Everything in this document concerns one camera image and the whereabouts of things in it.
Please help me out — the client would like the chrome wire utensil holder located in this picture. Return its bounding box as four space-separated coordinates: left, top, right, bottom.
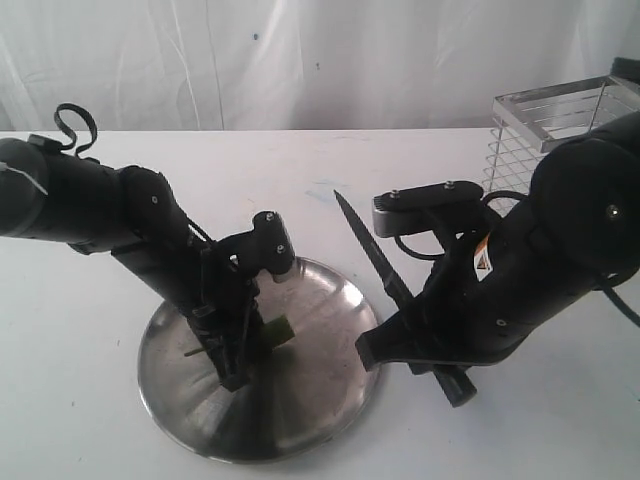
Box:
483 75 639 194

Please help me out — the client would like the round stainless steel plate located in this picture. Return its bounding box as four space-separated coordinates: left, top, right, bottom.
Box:
138 257 380 463

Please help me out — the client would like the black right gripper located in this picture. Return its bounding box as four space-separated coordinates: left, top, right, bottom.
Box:
355 229 540 378

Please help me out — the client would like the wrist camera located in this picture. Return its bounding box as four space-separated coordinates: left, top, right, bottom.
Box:
233 211 296 283
372 181 484 238

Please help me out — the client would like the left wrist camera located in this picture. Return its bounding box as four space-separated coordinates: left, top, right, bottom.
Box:
233 211 296 283

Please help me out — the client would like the dark green vegetable piece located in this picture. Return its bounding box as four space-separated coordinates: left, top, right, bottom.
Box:
183 315 295 358

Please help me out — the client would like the white backdrop curtain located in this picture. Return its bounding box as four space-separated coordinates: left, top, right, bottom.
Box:
1 1 639 131

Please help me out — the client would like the black kitchen knife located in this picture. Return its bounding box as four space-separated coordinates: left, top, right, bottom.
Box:
334 190 477 407

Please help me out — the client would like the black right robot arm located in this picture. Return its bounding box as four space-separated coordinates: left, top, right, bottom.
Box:
354 113 639 368

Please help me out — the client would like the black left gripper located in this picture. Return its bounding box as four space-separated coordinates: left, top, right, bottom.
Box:
169 234 265 391

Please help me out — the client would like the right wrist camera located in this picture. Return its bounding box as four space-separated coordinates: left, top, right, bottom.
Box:
372 181 484 238

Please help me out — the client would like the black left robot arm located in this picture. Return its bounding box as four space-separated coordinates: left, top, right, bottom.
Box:
1 135 260 392

